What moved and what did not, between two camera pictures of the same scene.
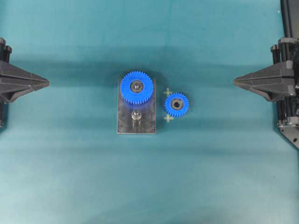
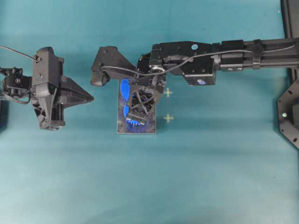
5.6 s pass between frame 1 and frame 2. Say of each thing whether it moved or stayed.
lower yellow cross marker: stayed
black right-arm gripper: moved
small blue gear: moved
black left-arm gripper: moved
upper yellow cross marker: stayed
